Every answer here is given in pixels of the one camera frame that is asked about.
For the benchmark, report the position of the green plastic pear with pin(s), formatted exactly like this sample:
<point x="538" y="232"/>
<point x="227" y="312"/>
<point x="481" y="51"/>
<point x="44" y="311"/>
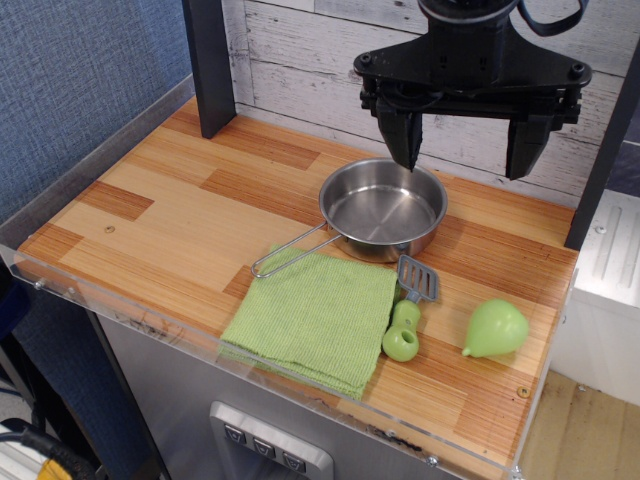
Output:
<point x="496" y="327"/>

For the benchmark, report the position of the right dark post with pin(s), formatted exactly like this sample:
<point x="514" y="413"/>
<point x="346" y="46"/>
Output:
<point x="613" y="138"/>

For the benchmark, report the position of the white aluminium rail block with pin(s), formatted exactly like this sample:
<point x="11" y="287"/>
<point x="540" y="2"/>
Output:
<point x="608" y="263"/>

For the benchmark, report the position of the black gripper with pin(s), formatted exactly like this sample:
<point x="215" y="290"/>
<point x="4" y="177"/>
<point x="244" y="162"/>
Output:
<point x="488" y="72"/>

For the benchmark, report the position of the steel pan with wire handle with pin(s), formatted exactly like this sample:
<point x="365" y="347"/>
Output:
<point x="374" y="210"/>

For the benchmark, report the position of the grey spatula green handle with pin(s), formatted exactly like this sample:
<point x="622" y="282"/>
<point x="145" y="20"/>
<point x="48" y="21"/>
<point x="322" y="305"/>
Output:
<point x="421" y="283"/>

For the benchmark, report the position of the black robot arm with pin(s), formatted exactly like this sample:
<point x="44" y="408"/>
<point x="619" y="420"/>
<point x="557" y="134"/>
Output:
<point x="483" y="14"/>

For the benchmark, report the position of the clear acrylic table guard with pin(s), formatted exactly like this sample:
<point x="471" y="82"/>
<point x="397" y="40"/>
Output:
<point x="159" y="235"/>

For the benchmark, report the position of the steel cabinet front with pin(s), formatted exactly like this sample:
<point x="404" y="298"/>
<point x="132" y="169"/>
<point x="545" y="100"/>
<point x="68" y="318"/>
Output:
<point x="174" y="390"/>

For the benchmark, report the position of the green cloth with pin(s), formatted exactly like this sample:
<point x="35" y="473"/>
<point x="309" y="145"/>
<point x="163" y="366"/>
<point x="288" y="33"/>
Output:
<point x="321" y="317"/>

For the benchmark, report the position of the grey button panel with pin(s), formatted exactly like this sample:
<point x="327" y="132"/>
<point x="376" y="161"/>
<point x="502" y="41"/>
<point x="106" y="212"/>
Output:
<point x="267" y="445"/>

